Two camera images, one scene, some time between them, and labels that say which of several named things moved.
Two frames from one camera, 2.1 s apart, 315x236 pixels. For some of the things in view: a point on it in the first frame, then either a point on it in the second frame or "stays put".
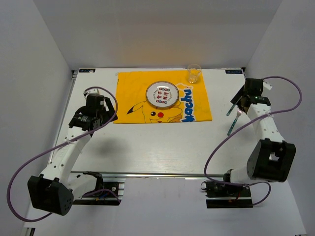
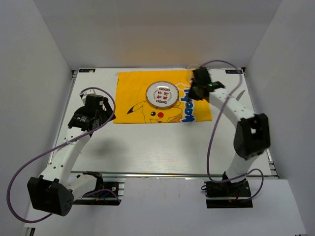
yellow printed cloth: (132, 105) stays put
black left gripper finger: (110, 109) stays put
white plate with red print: (162, 94) stays put
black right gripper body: (241, 107) to (193, 92)
